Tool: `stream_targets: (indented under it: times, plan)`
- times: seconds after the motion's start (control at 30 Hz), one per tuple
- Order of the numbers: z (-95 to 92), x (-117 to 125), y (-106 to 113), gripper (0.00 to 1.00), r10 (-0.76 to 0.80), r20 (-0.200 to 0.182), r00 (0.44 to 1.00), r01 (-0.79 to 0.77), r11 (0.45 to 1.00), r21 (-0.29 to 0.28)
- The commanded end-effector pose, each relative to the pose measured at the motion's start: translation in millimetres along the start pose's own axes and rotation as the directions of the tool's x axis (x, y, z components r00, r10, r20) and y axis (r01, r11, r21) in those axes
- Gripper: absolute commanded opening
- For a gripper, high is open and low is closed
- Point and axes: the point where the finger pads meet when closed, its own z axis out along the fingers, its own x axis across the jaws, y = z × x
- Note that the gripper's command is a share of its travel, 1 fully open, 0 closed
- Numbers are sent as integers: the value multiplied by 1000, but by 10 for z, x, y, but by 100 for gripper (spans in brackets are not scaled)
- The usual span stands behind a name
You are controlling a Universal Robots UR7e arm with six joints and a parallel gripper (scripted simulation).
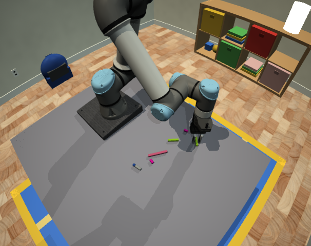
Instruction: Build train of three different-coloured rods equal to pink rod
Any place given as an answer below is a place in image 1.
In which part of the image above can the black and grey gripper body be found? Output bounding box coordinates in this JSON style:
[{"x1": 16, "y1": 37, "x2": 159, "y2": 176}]
[{"x1": 190, "y1": 106, "x2": 213, "y2": 134}]

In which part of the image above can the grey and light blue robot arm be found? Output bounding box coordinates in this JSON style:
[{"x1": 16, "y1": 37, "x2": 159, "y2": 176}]
[{"x1": 91, "y1": 0, "x2": 220, "y2": 121}]

